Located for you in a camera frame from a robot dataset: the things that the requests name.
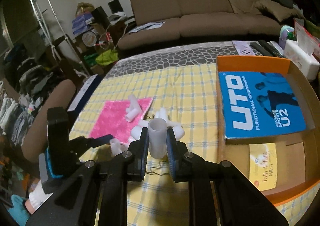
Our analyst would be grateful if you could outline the black remote control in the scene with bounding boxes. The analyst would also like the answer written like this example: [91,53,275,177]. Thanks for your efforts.
[250,42,273,57]

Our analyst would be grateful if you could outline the pink microfiber cloth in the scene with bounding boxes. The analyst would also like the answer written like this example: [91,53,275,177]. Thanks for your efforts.
[89,97,153,143]

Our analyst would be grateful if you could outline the papers on sofa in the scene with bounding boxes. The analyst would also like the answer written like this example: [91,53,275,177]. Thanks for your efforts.
[129,22,165,34]

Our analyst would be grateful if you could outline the round white clock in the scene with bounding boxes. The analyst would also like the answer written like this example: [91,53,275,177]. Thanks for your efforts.
[82,29,99,47]

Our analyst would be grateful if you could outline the purple game controller card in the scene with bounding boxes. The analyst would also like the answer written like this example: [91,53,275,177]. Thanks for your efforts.
[232,41,255,56]

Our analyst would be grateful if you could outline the white clothes rack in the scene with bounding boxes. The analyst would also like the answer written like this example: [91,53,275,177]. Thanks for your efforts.
[29,0,91,77]

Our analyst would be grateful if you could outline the brown chair back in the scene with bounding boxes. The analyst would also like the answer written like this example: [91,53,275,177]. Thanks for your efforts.
[21,79,76,163]

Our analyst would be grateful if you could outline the brown sofa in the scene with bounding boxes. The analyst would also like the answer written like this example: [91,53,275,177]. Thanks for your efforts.
[118,0,280,51]

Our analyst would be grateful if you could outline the white PVC fitting pile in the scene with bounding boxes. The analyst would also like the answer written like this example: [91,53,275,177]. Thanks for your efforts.
[110,108,185,160]

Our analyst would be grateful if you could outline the orange cardboard box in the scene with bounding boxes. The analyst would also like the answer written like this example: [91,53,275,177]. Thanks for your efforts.
[216,56,319,206]

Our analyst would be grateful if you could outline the yellow scrubber sponge box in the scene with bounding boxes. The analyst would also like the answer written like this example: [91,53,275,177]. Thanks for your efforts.
[249,143,277,191]

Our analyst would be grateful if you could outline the dark blue long box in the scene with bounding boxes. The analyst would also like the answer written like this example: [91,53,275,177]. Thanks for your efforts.
[67,75,102,113]

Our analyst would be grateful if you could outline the green bag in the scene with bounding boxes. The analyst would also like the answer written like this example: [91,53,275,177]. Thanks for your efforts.
[95,49,119,66]

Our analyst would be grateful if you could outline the white PVC pipe fitting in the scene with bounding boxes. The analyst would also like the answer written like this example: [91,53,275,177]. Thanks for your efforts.
[147,118,169,160]

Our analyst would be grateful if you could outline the white tissue box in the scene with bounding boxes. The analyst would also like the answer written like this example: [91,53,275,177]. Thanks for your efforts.
[284,40,319,80]

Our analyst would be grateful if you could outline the brown cushion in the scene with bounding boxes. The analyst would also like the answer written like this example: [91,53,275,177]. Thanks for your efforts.
[254,0,305,23]

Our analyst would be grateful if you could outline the yellow checkered tablecloth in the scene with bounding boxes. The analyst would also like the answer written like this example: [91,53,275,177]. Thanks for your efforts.
[69,56,319,225]

